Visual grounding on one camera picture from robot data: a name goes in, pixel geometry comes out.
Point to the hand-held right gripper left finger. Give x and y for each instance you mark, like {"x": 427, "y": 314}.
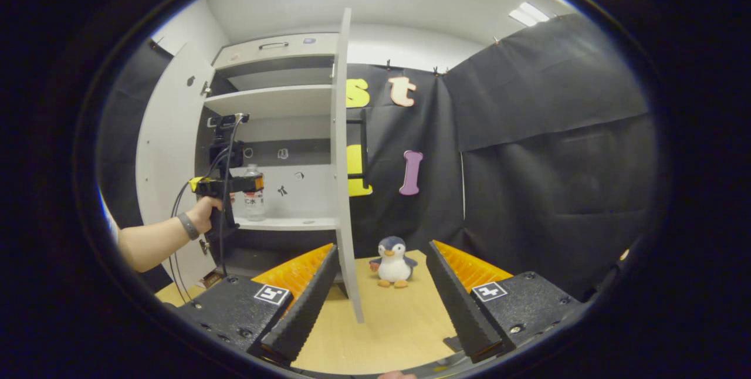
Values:
{"x": 302, "y": 308}

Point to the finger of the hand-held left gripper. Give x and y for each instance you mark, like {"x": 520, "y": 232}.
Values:
{"x": 249, "y": 184}

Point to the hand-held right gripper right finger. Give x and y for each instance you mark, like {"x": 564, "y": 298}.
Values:
{"x": 460, "y": 308}

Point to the clear plastic bottle red label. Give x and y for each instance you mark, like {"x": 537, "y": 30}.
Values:
{"x": 254, "y": 207}

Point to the grey cabinet door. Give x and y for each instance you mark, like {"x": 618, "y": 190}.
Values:
{"x": 341, "y": 191}
{"x": 164, "y": 132}

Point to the grey open cabinet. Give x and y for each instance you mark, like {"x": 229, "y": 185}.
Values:
{"x": 276, "y": 100}

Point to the grey cabinet drawer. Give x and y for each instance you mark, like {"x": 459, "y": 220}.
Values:
{"x": 252, "y": 53}

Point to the grey wristband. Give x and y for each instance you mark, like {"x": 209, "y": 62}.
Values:
{"x": 188, "y": 226}

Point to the penguin plush toy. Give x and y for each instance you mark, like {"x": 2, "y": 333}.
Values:
{"x": 393, "y": 264}

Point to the person's white blue clothing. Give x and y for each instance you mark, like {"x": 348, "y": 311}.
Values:
{"x": 110, "y": 220}

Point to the black backdrop cloth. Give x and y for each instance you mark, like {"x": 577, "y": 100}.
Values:
{"x": 557, "y": 191}

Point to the small ceiling light panel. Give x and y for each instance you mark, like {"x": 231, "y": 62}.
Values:
{"x": 529, "y": 14}

